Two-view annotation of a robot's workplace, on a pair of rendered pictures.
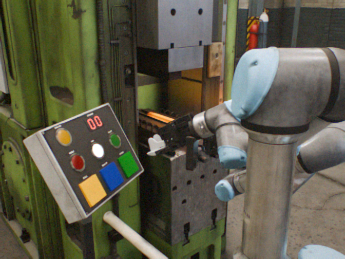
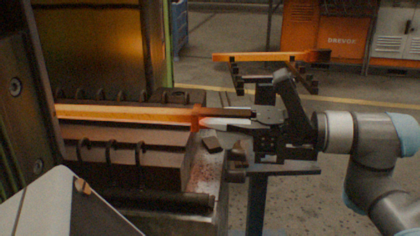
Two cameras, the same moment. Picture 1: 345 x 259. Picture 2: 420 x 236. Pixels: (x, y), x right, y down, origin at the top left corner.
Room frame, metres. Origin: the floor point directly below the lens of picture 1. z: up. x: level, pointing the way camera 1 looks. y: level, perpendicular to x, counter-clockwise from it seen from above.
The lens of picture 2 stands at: (1.12, 0.26, 1.27)
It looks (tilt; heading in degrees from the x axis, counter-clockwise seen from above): 27 degrees down; 317
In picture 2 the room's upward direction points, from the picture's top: straight up
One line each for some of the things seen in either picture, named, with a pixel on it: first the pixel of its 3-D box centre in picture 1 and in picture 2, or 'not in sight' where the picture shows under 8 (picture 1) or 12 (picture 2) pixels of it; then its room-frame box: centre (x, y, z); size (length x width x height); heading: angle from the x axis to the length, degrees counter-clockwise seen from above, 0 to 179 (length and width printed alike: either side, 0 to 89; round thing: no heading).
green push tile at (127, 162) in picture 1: (127, 164); not in sight; (1.12, 0.16, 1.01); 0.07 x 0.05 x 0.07; 155
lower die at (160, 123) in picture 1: (157, 127); (80, 138); (1.67, 0.08, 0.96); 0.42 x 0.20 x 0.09; 40
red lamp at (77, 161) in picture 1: (77, 162); not in sight; (0.96, 0.28, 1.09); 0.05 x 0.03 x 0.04; 130
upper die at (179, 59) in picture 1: (156, 53); not in sight; (1.67, 0.08, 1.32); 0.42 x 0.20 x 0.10; 40
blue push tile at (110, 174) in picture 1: (111, 176); not in sight; (1.03, 0.20, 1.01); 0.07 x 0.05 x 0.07; 155
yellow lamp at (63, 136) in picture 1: (63, 136); not in sight; (0.98, 0.32, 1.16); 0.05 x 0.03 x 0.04; 130
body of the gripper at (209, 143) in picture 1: (216, 143); (285, 133); (1.40, -0.19, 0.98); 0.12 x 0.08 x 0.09; 40
